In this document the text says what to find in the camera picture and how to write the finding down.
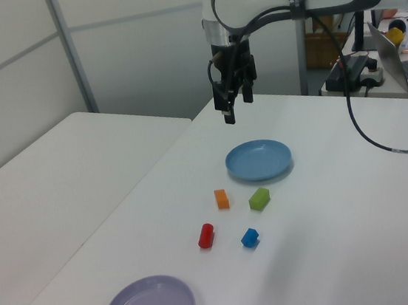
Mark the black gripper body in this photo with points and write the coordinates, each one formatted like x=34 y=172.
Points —
x=231 y=54

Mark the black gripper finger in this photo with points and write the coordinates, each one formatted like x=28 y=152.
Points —
x=229 y=108
x=247 y=87

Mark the orange block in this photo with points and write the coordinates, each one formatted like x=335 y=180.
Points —
x=221 y=199

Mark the green block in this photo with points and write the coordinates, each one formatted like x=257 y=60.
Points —
x=258 y=199

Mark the red block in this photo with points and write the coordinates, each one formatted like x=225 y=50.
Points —
x=205 y=236

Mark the blue block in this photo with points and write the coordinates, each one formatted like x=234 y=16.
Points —
x=249 y=238

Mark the blue plate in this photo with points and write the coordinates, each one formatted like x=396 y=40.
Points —
x=257 y=161

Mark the brown wooden panel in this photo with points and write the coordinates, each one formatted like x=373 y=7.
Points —
x=322 y=50

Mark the black power strip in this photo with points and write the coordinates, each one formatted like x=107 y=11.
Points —
x=336 y=76

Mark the black monitor stand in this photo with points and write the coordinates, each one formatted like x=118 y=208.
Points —
x=359 y=33

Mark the white button box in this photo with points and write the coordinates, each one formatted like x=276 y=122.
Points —
x=373 y=74

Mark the silver laptop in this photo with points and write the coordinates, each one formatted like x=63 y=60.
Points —
x=388 y=59

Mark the yellow ball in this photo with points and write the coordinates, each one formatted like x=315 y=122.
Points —
x=396 y=37

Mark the grey partition post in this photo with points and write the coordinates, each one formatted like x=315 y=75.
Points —
x=302 y=58

